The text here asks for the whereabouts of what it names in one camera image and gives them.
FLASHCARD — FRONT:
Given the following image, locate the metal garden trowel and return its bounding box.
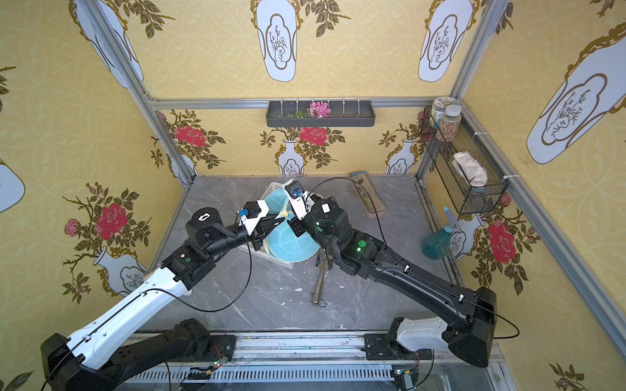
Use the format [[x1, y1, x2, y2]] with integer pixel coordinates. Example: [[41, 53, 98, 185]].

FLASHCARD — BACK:
[[312, 255, 329, 308]]

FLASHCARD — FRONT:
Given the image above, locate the glass jar white lid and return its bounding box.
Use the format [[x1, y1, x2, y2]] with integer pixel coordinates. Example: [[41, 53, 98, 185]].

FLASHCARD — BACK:
[[430, 96, 459, 126]]

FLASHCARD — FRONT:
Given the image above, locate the grey wall shelf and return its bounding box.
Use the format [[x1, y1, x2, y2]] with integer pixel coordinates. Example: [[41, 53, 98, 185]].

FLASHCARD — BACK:
[[266, 99, 376, 128]]

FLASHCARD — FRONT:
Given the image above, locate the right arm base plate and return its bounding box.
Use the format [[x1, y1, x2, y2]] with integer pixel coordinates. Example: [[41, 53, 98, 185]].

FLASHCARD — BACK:
[[361, 333, 434, 361]]

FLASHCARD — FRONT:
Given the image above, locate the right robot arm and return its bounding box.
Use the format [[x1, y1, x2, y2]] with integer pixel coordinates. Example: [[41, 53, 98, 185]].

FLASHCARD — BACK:
[[288, 195, 497, 368]]

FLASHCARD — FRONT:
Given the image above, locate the glass jar with grains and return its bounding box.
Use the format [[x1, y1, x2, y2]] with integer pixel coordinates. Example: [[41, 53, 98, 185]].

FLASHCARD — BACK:
[[436, 104, 462, 142]]

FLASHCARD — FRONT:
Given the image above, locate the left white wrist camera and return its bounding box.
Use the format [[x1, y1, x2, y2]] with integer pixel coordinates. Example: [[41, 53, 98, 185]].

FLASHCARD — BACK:
[[238, 200, 269, 236]]

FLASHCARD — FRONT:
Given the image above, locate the white perforated plastic basket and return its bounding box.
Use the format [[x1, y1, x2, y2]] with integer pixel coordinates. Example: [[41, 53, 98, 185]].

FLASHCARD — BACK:
[[239, 182, 318, 268]]

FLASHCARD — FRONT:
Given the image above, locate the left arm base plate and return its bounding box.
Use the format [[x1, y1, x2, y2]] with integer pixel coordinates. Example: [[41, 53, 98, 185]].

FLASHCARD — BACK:
[[193, 334, 236, 362]]

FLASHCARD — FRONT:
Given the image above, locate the pink artificial flower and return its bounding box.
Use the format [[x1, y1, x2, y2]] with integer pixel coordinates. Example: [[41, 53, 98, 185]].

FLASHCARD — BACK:
[[307, 101, 332, 118]]

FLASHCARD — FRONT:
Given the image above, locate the turquoise mesh laundry bag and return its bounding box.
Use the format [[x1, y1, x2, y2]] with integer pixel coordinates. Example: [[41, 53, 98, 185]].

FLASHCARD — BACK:
[[263, 182, 320, 263]]

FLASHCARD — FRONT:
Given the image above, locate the teal spray bottle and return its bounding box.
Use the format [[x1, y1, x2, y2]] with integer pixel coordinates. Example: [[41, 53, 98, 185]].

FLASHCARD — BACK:
[[422, 207, 466, 261]]

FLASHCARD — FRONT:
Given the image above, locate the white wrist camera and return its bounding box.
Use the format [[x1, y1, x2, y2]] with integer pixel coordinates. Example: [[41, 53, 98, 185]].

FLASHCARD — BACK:
[[238, 200, 269, 236], [282, 179, 315, 221]]

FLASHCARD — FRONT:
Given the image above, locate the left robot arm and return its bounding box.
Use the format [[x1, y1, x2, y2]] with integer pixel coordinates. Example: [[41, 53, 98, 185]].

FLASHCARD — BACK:
[[41, 200, 285, 390]]

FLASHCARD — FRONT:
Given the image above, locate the crumpled white cloth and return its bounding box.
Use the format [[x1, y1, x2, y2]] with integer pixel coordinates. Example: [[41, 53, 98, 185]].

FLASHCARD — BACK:
[[453, 152, 488, 187]]

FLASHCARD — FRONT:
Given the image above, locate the black wire wall basket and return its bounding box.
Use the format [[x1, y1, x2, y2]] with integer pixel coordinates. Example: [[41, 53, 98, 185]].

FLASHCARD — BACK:
[[416, 107, 509, 215]]

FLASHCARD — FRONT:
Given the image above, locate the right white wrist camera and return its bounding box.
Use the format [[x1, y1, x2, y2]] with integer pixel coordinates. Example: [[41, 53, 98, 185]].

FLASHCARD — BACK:
[[282, 179, 315, 221]]

